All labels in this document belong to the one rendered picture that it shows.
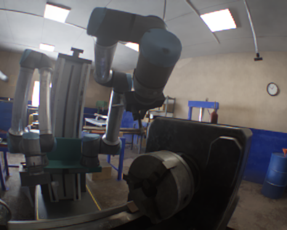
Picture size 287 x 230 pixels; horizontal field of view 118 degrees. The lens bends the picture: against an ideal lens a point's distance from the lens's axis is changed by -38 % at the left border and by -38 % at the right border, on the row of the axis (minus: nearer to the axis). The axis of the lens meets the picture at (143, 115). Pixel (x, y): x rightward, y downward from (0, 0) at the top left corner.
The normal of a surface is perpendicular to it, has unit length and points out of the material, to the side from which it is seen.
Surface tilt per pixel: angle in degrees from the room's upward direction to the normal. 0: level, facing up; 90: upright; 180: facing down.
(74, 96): 90
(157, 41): 65
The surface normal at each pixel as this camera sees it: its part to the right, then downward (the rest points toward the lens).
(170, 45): 0.15, -0.41
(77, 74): 0.59, 0.09
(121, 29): 0.12, 0.72
